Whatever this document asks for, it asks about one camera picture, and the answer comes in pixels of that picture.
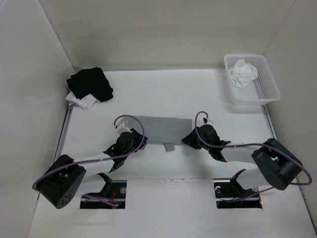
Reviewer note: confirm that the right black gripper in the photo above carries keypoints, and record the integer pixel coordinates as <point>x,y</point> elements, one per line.
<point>190,139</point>

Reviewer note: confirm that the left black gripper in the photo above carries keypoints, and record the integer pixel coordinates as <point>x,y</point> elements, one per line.
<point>140,140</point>

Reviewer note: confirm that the grey tank top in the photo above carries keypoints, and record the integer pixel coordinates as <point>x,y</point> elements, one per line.
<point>168,132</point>

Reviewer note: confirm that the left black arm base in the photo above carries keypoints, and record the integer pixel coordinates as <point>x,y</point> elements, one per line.
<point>101,192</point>

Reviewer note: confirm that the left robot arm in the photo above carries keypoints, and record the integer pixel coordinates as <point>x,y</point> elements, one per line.
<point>62,180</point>

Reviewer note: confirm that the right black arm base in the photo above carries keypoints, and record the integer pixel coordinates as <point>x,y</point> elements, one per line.
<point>229,194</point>

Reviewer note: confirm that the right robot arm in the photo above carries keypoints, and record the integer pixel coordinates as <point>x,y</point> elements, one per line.
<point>271,167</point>

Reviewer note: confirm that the folded white tank top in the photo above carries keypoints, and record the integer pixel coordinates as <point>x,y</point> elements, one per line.
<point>85,103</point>

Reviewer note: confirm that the folded black tank top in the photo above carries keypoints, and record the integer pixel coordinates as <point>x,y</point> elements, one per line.
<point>90,81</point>

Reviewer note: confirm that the crumpled white tank top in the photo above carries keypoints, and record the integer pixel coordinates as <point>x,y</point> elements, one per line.
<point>242,74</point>

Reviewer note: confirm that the white plastic basket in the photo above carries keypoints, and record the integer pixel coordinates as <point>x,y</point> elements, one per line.
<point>261,91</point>

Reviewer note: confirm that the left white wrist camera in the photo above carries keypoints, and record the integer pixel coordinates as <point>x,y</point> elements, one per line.
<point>122,127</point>

